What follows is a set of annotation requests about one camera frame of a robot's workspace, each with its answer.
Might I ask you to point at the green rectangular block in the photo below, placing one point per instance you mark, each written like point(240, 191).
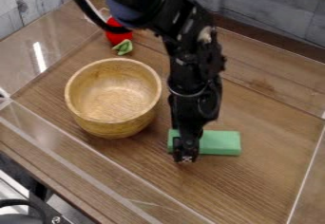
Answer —
point(216, 143)

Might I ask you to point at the black metal bracket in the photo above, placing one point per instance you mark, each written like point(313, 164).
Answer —
point(47, 213)

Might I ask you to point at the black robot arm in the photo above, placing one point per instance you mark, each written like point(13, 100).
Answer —
point(184, 26)

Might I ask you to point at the brown wooden bowl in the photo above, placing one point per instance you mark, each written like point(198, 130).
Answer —
point(112, 96)

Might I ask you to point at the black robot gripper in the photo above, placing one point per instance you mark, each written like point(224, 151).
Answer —
point(191, 113)

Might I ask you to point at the red felt strawberry toy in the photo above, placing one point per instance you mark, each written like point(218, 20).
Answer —
point(120, 42)

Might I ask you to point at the clear acrylic triangular bracket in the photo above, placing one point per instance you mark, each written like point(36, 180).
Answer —
point(101, 13)

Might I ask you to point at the clear acrylic tray enclosure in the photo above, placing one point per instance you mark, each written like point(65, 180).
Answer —
point(124, 181)

